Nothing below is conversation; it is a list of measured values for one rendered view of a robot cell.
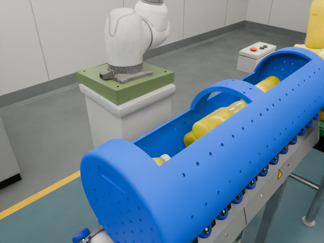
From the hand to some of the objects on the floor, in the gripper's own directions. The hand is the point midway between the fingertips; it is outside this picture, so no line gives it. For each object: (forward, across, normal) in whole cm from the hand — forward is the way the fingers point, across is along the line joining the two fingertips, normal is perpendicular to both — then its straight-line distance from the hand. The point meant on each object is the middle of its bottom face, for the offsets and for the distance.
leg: (+146, -19, +4) cm, 147 cm away
